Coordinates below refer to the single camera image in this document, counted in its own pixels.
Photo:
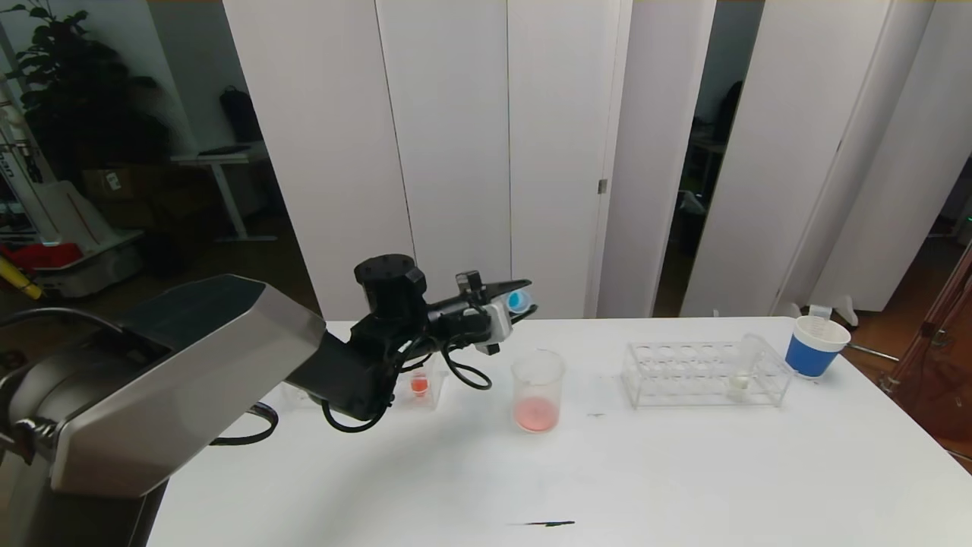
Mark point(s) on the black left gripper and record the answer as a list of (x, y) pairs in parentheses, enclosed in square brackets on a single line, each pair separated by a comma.
[(498, 320)]

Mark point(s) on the test tube with blue pigment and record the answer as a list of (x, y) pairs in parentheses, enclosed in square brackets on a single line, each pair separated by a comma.
[(518, 301)]

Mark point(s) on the test tube with red pigment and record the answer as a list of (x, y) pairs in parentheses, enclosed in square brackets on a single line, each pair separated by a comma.
[(418, 386), (820, 313)]

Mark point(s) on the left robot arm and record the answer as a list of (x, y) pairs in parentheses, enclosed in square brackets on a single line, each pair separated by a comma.
[(190, 365)]

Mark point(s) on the clear glass beaker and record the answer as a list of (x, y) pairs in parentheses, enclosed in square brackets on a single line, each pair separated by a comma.
[(538, 410)]

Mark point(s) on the clear acrylic test tube rack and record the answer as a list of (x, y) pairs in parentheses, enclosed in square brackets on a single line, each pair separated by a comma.
[(699, 380), (434, 395)]

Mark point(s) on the test tube pale yellow pigment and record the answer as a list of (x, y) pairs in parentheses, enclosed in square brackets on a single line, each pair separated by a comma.
[(739, 386)]

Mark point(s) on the white paper cup blue sleeve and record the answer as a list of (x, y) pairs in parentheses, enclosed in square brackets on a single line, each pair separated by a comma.
[(809, 355)]

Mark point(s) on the white desk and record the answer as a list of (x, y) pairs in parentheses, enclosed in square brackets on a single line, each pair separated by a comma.
[(228, 156)]

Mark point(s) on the black backpack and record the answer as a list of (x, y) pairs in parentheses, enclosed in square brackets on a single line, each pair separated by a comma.
[(240, 112)]

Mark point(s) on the thin metal rod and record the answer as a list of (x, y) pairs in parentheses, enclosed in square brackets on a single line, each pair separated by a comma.
[(873, 354)]

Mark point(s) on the brown cardboard box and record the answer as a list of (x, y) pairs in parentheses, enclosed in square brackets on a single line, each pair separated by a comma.
[(112, 181)]

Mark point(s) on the white machine base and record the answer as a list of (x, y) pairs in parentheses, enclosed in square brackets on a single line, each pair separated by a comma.
[(91, 264)]

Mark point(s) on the dark green potted plant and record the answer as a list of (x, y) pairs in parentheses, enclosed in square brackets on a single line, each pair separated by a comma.
[(76, 83)]

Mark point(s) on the yellow tool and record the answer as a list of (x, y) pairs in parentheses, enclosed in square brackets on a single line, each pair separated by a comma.
[(23, 283)]

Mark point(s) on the white pole with lettering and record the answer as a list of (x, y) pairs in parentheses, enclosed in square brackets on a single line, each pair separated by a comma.
[(19, 144)]

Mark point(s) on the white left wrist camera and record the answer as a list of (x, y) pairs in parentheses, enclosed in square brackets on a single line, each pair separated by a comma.
[(501, 323)]

